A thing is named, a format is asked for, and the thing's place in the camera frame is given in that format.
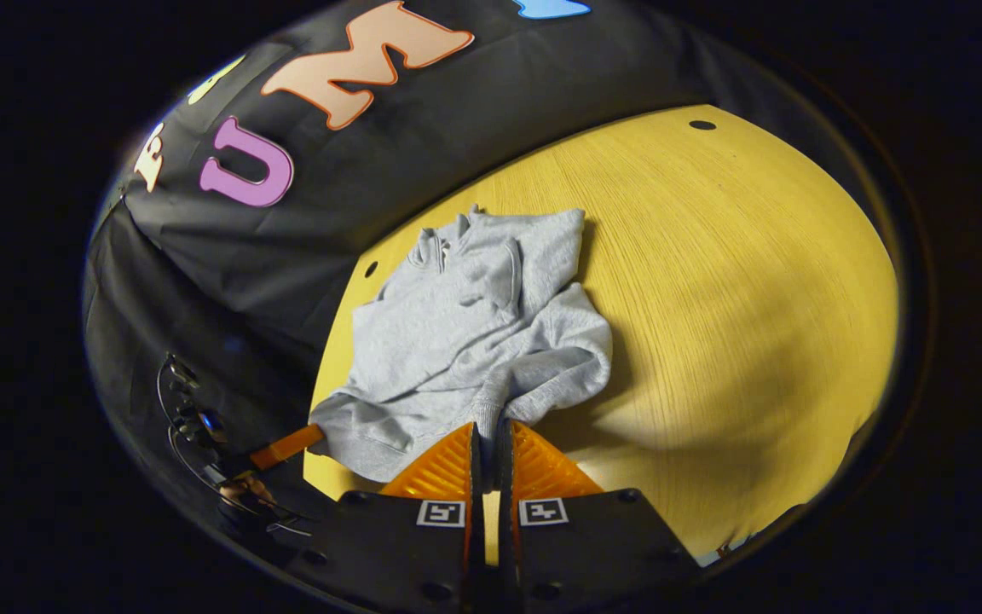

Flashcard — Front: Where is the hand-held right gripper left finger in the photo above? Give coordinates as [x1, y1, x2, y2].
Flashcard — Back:
[308, 421, 486, 614]

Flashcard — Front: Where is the grey zip-neck sweatshirt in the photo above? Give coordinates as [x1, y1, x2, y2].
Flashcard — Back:
[308, 205, 614, 484]

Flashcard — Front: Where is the black backdrop cloth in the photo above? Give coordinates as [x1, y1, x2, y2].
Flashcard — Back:
[82, 0, 807, 534]

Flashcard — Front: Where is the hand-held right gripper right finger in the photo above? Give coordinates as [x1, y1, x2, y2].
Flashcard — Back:
[495, 418, 703, 613]

